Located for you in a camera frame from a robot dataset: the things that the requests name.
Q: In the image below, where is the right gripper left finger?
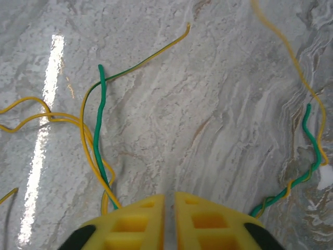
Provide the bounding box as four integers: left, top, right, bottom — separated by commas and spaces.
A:
58, 194, 166, 250

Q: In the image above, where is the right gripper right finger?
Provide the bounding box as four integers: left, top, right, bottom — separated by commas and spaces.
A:
174, 192, 287, 250

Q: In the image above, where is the green cable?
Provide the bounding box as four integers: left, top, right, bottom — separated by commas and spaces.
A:
93, 64, 321, 218

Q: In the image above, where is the yellow-green striped cable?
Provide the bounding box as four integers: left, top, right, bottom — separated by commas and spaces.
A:
0, 22, 191, 209

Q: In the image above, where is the yellow cable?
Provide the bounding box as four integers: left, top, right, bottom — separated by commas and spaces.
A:
0, 96, 117, 216
249, 0, 329, 219

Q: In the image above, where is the small white scrap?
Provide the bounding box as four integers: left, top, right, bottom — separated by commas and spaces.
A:
317, 165, 333, 190

